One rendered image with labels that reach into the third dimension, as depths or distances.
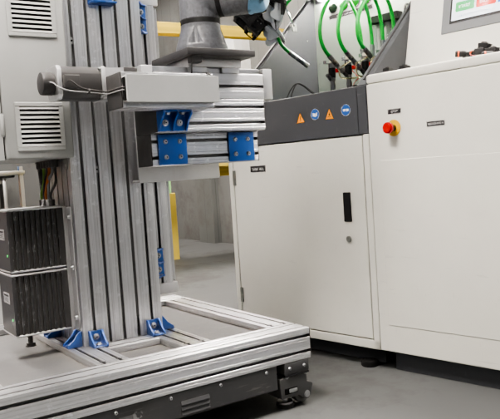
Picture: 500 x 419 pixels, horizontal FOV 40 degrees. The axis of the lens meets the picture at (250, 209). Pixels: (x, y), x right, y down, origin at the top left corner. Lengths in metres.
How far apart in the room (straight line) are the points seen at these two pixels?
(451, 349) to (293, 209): 0.76
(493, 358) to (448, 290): 0.23
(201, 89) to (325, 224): 0.83
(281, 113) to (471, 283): 0.93
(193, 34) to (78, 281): 0.77
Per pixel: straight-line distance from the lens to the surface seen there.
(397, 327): 2.31
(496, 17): 2.37
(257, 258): 2.69
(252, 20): 2.72
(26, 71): 1.92
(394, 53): 2.45
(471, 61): 2.10
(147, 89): 1.74
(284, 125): 2.53
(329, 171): 2.40
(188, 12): 2.02
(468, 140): 2.10
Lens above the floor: 0.69
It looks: 3 degrees down
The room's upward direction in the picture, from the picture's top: 4 degrees counter-clockwise
